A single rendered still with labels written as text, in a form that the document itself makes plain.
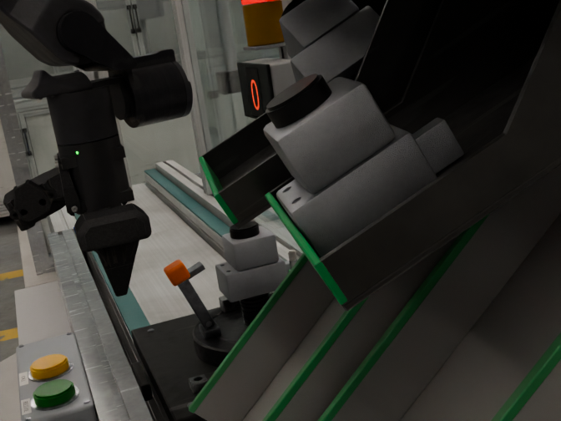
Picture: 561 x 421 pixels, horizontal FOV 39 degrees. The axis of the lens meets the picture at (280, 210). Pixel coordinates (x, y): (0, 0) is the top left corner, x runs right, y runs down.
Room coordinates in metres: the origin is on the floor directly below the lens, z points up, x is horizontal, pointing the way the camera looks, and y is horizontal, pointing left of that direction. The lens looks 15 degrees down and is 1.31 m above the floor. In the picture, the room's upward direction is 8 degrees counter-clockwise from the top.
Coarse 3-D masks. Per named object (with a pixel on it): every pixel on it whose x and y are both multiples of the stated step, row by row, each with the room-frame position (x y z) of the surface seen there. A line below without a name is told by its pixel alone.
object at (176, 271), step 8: (176, 264) 0.75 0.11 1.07; (200, 264) 0.75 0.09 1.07; (168, 272) 0.74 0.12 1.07; (176, 272) 0.74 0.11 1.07; (184, 272) 0.74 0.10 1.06; (192, 272) 0.75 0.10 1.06; (176, 280) 0.74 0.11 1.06; (184, 280) 0.74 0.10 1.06; (184, 288) 0.75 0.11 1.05; (192, 288) 0.75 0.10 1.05; (184, 296) 0.75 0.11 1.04; (192, 296) 0.75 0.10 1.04; (192, 304) 0.75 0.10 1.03; (200, 304) 0.75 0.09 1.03; (200, 312) 0.75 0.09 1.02; (208, 312) 0.75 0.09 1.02; (200, 320) 0.75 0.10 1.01; (208, 320) 0.75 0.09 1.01
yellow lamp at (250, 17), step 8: (248, 8) 0.97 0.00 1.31; (256, 8) 0.97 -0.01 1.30; (264, 8) 0.97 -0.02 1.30; (272, 8) 0.97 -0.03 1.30; (280, 8) 0.98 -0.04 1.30; (248, 16) 0.97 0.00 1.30; (256, 16) 0.97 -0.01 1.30; (264, 16) 0.97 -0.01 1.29; (272, 16) 0.97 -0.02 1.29; (280, 16) 0.97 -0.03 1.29; (248, 24) 0.98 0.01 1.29; (256, 24) 0.97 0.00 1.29; (264, 24) 0.97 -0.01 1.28; (272, 24) 0.97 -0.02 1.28; (248, 32) 0.98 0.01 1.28; (256, 32) 0.97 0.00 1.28; (264, 32) 0.97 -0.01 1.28; (272, 32) 0.97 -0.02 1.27; (280, 32) 0.97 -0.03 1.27; (248, 40) 0.98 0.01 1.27; (256, 40) 0.97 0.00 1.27; (264, 40) 0.97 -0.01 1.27; (272, 40) 0.97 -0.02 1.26; (280, 40) 0.97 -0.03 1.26
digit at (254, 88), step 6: (246, 72) 1.00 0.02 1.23; (252, 72) 0.98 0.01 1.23; (252, 78) 0.98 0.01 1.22; (252, 84) 0.99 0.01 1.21; (258, 84) 0.96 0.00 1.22; (252, 90) 0.99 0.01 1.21; (258, 90) 0.97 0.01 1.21; (252, 96) 0.99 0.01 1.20; (258, 96) 0.97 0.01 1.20; (252, 102) 1.00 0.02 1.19; (258, 102) 0.97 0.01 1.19; (252, 108) 1.00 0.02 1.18; (258, 108) 0.98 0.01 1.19; (258, 114) 0.98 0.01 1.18
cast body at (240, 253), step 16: (256, 224) 0.77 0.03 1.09; (224, 240) 0.78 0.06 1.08; (240, 240) 0.76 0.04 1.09; (256, 240) 0.75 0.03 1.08; (272, 240) 0.76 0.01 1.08; (240, 256) 0.75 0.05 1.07; (256, 256) 0.75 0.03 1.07; (272, 256) 0.76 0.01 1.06; (224, 272) 0.75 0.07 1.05; (240, 272) 0.75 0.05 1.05; (256, 272) 0.75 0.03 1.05; (272, 272) 0.76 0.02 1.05; (288, 272) 0.78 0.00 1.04; (224, 288) 0.76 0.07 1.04; (240, 288) 0.75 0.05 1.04; (256, 288) 0.75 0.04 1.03; (272, 288) 0.76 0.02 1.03
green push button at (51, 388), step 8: (48, 384) 0.73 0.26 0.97; (56, 384) 0.73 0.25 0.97; (64, 384) 0.73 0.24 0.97; (72, 384) 0.73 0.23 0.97; (40, 392) 0.72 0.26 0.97; (48, 392) 0.71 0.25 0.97; (56, 392) 0.71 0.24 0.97; (64, 392) 0.71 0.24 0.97; (72, 392) 0.72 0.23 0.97; (40, 400) 0.70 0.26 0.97; (48, 400) 0.70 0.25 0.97; (56, 400) 0.70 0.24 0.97; (64, 400) 0.71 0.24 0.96
